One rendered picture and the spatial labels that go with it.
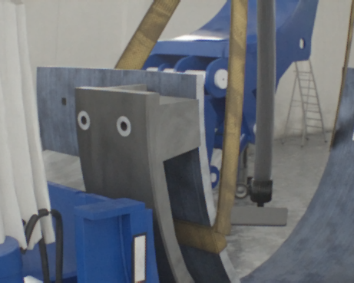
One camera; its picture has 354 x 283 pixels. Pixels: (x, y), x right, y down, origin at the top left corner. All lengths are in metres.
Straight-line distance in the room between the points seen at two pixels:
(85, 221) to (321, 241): 2.03
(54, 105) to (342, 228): 1.77
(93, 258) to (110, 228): 0.09
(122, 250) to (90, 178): 0.29
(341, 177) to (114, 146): 2.08
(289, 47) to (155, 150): 3.99
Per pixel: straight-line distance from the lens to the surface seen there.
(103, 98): 1.74
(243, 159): 11.46
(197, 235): 1.92
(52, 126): 2.22
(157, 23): 2.31
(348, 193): 3.58
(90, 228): 1.56
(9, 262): 1.52
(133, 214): 1.60
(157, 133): 1.67
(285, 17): 5.56
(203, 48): 5.01
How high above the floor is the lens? 2.48
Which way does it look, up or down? 8 degrees down
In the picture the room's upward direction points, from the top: 2 degrees clockwise
